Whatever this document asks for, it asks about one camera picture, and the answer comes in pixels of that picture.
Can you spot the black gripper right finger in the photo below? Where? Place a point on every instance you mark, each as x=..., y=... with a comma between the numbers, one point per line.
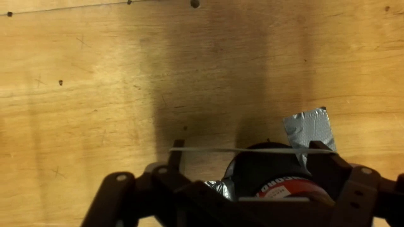
x=356, y=196

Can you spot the dark cup with red label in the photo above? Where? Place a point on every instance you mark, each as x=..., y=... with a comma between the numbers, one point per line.
x=270, y=171

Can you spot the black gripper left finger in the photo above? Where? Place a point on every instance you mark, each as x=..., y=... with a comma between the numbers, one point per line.
x=162, y=192

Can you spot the grey duct tape strip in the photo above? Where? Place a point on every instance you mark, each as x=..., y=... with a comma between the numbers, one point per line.
x=224, y=187
x=312, y=126

